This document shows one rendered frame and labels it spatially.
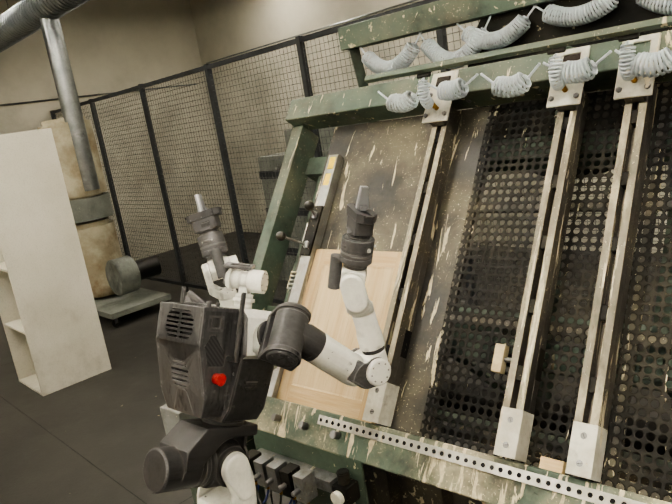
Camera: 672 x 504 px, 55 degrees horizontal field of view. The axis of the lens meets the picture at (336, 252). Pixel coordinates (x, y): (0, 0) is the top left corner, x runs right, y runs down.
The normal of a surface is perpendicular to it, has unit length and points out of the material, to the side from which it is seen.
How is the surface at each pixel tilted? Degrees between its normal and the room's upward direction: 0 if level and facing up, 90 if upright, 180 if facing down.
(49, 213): 90
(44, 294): 90
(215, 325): 92
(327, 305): 55
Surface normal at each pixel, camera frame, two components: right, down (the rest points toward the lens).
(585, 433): -0.62, -0.34
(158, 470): -0.66, -0.13
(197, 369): -0.66, 0.13
